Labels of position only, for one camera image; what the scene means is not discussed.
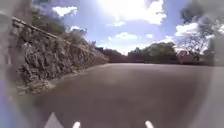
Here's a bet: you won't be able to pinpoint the dark stone wall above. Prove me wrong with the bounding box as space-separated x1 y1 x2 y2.
9 16 110 94

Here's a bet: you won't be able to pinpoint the grey asphalt road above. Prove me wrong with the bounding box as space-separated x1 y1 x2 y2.
16 62 224 128

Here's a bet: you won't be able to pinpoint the row of trees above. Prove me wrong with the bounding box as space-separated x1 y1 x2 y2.
96 41 214 65

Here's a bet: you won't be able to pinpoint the tall bare-branched tree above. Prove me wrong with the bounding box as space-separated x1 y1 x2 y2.
178 0 224 66

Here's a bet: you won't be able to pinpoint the bushes above wall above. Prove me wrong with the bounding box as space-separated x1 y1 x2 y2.
31 8 98 51

